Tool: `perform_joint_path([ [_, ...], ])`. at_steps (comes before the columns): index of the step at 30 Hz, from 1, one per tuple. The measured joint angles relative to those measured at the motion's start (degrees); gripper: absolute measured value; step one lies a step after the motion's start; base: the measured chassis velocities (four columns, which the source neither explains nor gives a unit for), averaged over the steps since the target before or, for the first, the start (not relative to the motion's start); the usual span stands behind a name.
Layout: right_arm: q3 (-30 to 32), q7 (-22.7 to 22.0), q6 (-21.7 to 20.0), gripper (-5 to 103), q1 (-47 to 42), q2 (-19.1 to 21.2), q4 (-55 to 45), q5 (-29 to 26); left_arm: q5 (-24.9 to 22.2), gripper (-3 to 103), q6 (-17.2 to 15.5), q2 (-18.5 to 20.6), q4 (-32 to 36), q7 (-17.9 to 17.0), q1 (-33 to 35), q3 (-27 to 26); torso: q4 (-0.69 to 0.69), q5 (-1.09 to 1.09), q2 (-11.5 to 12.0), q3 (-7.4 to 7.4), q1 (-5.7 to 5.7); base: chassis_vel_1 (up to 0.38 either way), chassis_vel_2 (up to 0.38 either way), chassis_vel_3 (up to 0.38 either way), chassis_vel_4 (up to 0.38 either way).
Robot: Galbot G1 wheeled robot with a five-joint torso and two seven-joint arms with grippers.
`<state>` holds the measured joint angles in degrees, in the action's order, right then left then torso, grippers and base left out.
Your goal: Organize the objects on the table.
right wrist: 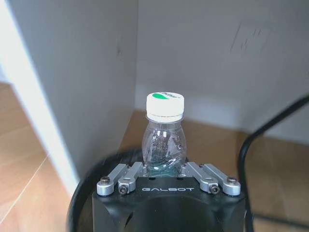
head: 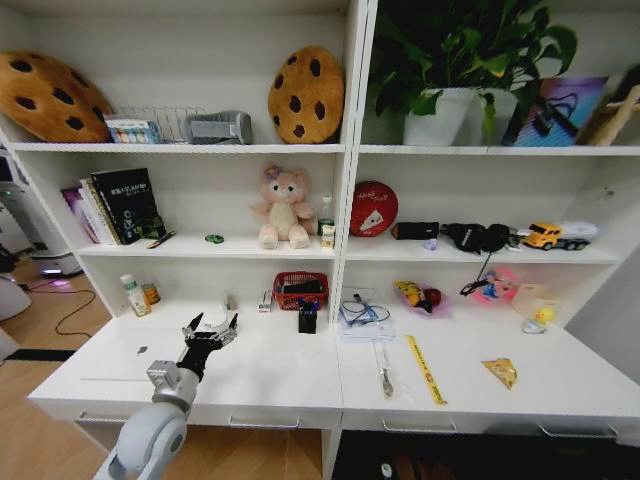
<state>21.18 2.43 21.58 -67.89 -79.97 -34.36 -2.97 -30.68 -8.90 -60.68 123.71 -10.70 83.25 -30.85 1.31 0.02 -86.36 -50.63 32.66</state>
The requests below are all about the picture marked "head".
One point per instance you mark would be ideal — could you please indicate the small purple item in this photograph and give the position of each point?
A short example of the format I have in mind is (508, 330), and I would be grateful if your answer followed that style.
(431, 244)

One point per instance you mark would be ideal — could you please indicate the red plastic basket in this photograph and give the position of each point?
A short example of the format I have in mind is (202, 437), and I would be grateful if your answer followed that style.
(287, 300)

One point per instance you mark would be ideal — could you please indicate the small dark clip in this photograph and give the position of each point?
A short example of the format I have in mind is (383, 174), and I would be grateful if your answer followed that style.
(143, 349)

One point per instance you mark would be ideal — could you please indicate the black pen holder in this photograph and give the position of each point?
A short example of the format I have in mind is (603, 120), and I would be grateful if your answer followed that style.
(307, 320)

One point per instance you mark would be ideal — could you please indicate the colourful picture box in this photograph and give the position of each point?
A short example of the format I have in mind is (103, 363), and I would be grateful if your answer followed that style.
(560, 112)

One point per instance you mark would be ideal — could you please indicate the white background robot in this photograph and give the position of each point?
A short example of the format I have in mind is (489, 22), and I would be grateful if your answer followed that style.
(30, 220)

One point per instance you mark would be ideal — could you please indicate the green leafy plant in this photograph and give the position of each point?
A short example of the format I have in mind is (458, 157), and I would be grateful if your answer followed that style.
(460, 45)

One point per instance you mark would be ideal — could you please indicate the black and yellow pen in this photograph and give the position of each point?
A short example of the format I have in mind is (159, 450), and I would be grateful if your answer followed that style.
(161, 240)

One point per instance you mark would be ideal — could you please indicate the large flat cookie pillow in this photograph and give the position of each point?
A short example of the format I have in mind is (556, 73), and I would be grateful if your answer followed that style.
(45, 97)

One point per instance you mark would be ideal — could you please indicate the black headphones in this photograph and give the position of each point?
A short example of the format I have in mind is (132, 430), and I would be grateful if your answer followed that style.
(472, 236)

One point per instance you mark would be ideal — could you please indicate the small yellowish bottle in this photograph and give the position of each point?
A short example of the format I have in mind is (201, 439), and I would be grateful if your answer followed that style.
(139, 305)

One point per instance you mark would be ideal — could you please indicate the red round cushion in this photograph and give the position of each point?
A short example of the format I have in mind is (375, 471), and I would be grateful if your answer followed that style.
(372, 209)

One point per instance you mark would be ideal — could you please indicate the bagged yellow red toy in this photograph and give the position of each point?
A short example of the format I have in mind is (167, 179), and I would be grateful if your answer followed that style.
(420, 297)

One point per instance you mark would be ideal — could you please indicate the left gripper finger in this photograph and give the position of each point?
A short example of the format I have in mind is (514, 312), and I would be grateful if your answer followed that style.
(231, 331)
(192, 329)

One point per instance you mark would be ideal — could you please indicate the black flat item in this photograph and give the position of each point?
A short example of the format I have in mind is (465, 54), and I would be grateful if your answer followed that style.
(302, 288)

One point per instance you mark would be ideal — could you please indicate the clear bottle green label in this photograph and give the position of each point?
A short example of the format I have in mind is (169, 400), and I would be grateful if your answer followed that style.
(326, 212)

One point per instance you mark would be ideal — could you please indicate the white plant pot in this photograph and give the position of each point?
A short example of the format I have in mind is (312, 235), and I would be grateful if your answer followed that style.
(450, 120)

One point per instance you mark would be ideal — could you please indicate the small yellow white box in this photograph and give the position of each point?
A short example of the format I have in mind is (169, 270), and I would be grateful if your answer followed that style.
(327, 237)

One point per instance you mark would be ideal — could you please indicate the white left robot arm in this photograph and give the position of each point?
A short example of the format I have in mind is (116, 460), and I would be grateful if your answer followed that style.
(150, 440)

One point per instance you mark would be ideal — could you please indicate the black rectangular pouch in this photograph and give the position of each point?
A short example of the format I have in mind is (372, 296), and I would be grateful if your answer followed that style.
(415, 231)

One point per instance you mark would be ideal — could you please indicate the pink toy figure pack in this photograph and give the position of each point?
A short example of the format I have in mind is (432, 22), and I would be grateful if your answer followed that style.
(492, 290)

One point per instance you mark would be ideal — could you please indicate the round cookie pillow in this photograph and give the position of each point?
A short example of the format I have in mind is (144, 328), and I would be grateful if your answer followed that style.
(306, 95)

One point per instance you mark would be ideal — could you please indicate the white shelf desk unit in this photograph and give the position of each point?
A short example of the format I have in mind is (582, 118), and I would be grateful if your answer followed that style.
(350, 150)

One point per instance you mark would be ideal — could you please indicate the yellow snack packet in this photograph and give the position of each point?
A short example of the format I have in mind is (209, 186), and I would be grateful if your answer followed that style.
(502, 372)

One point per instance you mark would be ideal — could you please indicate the black book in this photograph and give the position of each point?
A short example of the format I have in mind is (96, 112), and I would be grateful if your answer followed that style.
(129, 205)

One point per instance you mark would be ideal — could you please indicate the yellow toy truck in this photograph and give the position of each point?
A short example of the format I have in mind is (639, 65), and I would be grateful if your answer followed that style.
(545, 235)

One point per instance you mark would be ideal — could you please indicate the white bottle green label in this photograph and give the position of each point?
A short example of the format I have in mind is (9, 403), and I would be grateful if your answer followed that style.
(128, 286)

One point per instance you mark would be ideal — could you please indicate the small green round item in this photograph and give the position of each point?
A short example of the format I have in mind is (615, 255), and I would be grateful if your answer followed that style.
(214, 238)

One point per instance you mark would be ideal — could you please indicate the pink plush cat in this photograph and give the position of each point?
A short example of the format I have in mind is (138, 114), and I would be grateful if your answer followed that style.
(284, 212)

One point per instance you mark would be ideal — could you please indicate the pale wooden stand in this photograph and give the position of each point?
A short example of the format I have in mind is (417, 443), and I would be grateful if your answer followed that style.
(615, 120)

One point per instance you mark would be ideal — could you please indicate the purple book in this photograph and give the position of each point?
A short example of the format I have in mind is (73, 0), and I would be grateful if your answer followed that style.
(77, 210)

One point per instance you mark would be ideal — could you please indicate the box of coloured bottles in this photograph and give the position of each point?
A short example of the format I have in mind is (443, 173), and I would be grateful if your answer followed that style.
(132, 131)

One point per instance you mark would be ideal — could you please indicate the yellow duck toy box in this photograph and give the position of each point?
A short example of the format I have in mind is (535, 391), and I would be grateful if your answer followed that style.
(537, 310)

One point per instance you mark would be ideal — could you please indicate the wrapped metal spoon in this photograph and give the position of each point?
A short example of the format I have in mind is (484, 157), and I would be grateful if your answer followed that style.
(384, 367)

